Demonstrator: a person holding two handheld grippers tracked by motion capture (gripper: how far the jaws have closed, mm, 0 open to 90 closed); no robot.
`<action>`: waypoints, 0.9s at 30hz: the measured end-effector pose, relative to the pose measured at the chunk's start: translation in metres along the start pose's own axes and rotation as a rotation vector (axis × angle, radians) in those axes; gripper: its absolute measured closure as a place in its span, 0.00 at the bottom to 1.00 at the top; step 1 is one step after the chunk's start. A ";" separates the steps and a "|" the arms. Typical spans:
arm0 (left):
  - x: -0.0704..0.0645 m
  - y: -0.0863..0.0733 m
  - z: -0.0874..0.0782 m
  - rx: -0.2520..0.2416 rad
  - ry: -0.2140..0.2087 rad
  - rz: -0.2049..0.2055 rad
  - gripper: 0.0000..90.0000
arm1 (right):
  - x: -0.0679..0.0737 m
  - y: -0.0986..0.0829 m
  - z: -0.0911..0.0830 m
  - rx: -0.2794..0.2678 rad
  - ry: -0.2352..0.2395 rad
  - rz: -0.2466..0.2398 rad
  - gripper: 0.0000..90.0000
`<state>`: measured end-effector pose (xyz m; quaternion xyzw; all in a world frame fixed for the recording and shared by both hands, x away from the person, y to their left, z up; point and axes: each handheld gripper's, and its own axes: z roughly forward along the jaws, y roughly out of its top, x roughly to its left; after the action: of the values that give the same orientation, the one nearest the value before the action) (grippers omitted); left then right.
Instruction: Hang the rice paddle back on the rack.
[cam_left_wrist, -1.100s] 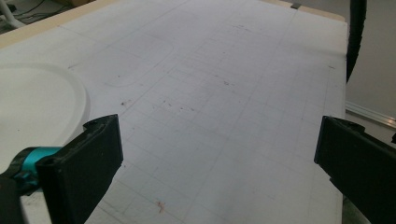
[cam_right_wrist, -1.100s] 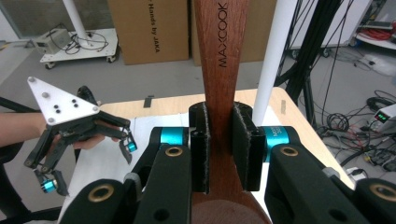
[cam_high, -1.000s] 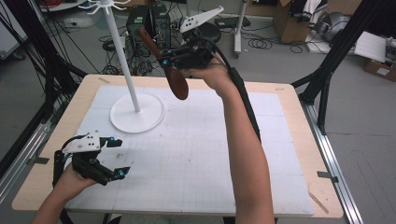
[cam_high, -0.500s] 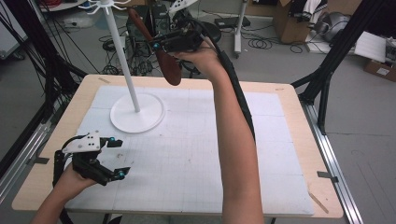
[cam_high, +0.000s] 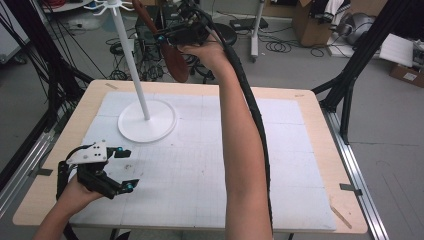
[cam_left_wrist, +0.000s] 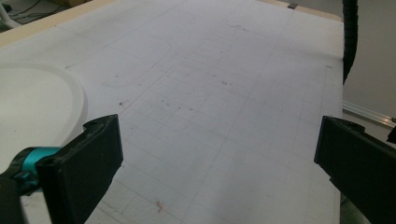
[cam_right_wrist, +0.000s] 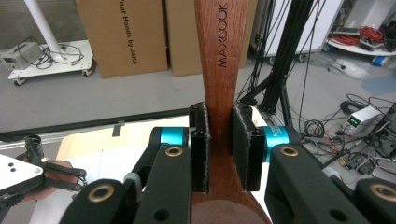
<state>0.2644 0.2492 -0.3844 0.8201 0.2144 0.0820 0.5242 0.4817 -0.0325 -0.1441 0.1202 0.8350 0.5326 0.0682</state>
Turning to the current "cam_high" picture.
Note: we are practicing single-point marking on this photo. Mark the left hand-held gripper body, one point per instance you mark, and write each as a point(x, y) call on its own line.
point(88, 155)

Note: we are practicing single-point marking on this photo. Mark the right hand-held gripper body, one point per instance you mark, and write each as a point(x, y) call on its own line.
point(190, 33)

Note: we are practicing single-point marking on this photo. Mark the person's right hand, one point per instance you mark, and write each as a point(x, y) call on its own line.
point(206, 53)

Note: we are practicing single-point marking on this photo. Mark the person's left hand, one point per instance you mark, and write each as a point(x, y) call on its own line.
point(78, 196)

